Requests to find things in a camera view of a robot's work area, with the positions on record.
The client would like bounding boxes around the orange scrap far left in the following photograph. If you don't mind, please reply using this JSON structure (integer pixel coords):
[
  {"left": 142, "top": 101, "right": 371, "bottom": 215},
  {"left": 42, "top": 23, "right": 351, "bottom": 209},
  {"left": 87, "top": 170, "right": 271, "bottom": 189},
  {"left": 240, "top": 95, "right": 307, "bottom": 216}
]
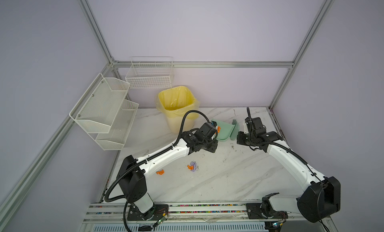
[{"left": 156, "top": 170, "right": 165, "bottom": 175}]

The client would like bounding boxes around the upper white mesh shelf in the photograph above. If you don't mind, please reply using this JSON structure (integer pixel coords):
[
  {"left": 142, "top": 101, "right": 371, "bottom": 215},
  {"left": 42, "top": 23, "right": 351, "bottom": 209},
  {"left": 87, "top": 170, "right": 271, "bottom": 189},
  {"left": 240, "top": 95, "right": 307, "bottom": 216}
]
[{"left": 69, "top": 74, "right": 130, "bottom": 134}]

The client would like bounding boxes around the green plastic dustpan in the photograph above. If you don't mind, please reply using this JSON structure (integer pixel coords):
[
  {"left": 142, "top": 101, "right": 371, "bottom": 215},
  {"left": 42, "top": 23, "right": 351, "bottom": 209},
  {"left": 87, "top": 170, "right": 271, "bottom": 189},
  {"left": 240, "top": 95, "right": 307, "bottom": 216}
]
[{"left": 215, "top": 121, "right": 234, "bottom": 142}]

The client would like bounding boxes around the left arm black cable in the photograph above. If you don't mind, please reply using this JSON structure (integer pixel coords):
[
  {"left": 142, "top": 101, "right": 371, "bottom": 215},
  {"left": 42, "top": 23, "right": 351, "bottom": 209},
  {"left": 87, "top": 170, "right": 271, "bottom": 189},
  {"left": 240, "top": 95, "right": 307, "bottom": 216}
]
[{"left": 103, "top": 109, "right": 211, "bottom": 232}]

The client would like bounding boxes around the yellow lined trash bin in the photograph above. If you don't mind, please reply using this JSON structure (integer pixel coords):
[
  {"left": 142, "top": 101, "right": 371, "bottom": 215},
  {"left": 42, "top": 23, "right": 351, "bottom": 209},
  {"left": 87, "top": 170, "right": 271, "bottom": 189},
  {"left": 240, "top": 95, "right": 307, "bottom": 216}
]
[{"left": 155, "top": 86, "right": 200, "bottom": 134}]

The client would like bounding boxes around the lower white mesh shelf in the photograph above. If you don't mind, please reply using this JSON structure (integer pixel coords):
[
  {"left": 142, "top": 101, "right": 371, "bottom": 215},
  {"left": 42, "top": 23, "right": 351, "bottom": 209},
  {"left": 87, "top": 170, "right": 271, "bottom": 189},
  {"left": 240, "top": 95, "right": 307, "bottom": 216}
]
[{"left": 96, "top": 100, "right": 139, "bottom": 151}]

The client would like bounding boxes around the white wire basket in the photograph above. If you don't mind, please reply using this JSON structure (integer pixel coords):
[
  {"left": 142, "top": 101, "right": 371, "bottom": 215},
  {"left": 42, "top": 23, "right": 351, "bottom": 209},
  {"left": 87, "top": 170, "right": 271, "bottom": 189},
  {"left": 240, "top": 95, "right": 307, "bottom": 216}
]
[{"left": 125, "top": 57, "right": 174, "bottom": 89}]

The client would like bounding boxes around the purple orange scraps lower centre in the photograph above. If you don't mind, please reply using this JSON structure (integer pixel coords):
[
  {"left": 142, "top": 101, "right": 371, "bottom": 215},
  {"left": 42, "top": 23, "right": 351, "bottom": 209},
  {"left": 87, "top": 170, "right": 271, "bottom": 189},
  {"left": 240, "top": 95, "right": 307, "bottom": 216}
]
[{"left": 187, "top": 161, "right": 199, "bottom": 172}]

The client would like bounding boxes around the green hand brush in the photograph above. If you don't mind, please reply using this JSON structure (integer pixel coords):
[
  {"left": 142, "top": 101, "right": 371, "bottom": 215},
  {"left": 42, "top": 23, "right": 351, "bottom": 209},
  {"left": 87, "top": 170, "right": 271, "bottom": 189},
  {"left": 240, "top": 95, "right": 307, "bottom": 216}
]
[{"left": 230, "top": 120, "right": 240, "bottom": 141}]

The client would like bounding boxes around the white mesh shelf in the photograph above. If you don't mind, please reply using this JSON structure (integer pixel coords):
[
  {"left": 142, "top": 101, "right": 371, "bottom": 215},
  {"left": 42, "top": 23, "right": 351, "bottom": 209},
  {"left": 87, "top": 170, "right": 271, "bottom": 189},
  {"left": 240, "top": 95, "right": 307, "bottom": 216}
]
[
  {"left": 96, "top": 100, "right": 139, "bottom": 151},
  {"left": 69, "top": 74, "right": 130, "bottom": 134}
]

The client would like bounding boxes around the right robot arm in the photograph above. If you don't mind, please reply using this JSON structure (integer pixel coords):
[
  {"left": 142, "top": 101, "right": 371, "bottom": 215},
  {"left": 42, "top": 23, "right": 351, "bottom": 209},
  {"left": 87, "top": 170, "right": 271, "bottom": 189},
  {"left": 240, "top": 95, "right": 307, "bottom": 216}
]
[{"left": 237, "top": 117, "right": 341, "bottom": 223}]

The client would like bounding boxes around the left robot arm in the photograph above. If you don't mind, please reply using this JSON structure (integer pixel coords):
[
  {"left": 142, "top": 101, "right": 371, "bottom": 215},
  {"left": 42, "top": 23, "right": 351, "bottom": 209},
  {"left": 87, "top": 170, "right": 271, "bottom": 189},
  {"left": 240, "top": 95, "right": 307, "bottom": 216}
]
[{"left": 117, "top": 122, "right": 219, "bottom": 221}]

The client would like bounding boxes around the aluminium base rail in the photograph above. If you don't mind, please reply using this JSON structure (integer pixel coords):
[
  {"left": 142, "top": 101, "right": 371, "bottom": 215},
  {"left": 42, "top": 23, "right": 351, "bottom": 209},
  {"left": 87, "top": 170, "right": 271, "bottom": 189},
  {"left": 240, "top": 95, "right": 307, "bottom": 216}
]
[{"left": 80, "top": 201, "right": 337, "bottom": 232}]

